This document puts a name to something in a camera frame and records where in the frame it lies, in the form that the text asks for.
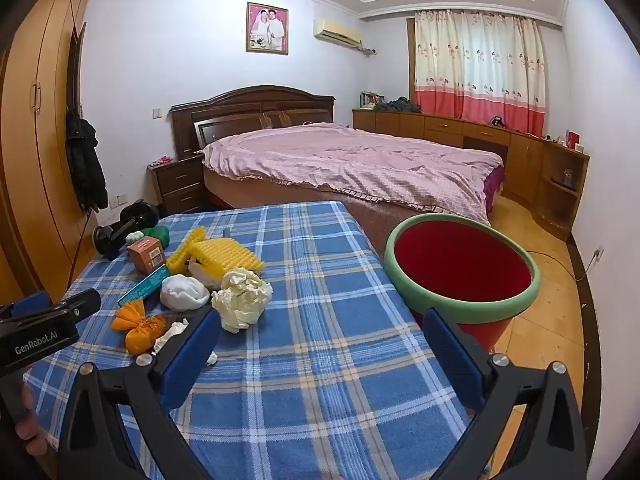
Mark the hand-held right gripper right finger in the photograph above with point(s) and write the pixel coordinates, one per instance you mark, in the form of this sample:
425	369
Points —
452	355

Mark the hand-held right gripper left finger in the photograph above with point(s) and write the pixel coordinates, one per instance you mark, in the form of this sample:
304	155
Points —
192	355

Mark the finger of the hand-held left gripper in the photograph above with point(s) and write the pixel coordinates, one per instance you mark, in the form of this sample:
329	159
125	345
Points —
75	305
30	305

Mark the small white tissue scrap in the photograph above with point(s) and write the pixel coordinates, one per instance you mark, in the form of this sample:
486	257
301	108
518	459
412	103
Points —
212	358

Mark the white cloth ball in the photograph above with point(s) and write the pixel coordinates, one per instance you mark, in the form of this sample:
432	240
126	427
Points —
182	292

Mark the teal cardboard box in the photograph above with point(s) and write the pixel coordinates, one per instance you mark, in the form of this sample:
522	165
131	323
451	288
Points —
147	282

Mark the cream paper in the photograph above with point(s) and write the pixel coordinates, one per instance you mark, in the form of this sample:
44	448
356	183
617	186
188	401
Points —
240	295

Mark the orange cardboard box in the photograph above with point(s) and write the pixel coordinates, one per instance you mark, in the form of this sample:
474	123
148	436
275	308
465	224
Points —
145	255

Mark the red bin with green rim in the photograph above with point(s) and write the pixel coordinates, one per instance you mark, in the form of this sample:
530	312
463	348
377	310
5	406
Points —
465	260

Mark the person's left hand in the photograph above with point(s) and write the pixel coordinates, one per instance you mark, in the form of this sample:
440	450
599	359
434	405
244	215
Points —
27	415

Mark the black dumbbell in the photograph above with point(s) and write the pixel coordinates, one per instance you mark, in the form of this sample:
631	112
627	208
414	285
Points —
135	215

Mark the green clover toy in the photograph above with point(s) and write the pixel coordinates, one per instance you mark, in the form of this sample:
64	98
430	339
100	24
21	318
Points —
159	236

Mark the blue plaid blanket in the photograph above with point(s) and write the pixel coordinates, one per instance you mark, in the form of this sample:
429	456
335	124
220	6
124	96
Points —
320	340

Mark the wooden wardrobe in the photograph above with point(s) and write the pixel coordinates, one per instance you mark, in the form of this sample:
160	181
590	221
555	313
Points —
40	160

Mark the black jacket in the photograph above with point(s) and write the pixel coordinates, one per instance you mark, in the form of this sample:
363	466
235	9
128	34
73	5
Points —
85	160

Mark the brown bed cover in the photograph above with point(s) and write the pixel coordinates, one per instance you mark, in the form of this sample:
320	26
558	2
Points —
375	220

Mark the dark wooden nightstand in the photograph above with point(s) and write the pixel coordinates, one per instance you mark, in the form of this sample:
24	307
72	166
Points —
180	185

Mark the red items on nightstand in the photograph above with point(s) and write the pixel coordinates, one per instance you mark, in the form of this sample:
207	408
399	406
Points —
160	162

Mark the magenta bed sheet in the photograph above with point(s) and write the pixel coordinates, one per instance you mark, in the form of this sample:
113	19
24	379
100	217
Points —
492	185

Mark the wooden cabinet row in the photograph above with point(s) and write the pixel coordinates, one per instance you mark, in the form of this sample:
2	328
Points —
520	160

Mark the pink bedspread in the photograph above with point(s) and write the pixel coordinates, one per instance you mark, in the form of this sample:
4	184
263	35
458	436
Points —
350	160

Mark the small black object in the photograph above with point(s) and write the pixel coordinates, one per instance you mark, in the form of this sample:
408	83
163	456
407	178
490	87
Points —
497	121

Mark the small red box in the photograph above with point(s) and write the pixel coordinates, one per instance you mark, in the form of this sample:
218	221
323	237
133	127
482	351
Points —
573	139

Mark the dark clothes pile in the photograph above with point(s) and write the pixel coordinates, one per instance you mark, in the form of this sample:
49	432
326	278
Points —
397	105

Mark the dark wooden bed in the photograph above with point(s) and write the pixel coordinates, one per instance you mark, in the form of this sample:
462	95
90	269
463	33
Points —
250	105

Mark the row of books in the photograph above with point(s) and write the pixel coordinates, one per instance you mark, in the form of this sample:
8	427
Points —
371	100

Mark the cream and red curtain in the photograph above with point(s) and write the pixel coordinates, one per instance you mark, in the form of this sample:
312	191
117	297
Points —
480	70

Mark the wall power outlet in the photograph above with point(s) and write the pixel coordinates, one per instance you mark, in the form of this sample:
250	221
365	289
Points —
116	202
598	253

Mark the framed wall photo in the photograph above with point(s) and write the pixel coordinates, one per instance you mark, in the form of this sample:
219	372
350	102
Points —
267	28

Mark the wall air conditioner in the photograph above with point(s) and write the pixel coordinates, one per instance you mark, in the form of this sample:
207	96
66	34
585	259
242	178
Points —
337	32

